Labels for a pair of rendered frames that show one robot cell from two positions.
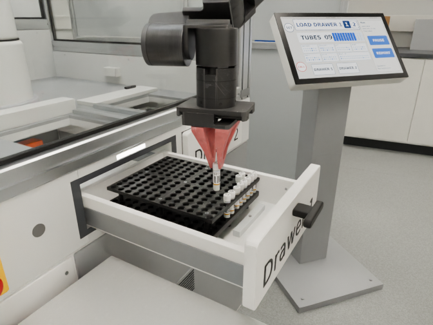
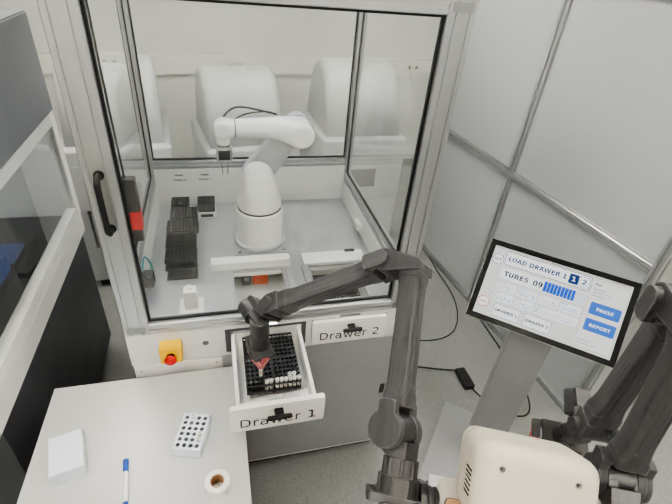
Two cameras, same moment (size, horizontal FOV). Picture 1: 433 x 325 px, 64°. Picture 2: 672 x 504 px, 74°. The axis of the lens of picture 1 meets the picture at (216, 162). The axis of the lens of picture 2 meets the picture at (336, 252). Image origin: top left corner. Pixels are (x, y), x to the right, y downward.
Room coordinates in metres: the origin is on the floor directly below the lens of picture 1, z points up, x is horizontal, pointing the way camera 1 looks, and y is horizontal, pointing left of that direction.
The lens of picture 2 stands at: (-0.05, -0.78, 2.07)
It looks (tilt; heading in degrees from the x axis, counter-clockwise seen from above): 34 degrees down; 43
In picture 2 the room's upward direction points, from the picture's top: 6 degrees clockwise
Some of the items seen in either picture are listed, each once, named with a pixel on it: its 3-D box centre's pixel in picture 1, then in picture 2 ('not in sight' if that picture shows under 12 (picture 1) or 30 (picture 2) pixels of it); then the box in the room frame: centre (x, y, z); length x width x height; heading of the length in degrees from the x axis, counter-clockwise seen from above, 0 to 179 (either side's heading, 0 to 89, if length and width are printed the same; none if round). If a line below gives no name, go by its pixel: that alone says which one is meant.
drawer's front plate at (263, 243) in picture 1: (287, 224); (278, 412); (0.48, -0.12, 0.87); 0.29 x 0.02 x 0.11; 150
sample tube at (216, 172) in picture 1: (216, 176); not in sight; (0.50, 0.00, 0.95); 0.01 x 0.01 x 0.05
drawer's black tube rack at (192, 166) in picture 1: (185, 196); (270, 364); (0.58, 0.06, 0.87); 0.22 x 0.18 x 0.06; 60
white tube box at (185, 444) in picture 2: not in sight; (192, 434); (0.27, 0.05, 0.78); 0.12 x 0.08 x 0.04; 44
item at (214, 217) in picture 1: (234, 196); (274, 382); (0.53, -0.03, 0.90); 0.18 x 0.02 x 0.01; 150
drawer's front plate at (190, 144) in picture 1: (215, 138); (349, 328); (0.91, 0.00, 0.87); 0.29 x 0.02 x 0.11; 150
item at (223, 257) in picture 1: (182, 198); (270, 363); (0.58, 0.07, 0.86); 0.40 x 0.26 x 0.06; 60
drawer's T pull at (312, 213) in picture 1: (305, 211); (279, 413); (0.47, -0.14, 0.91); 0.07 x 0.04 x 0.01; 150
